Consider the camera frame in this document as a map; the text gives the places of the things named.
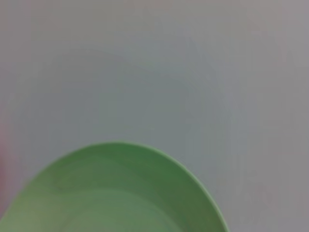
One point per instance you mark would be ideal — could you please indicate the light green plate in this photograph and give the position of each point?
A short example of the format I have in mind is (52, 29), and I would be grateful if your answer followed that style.
(116, 193)

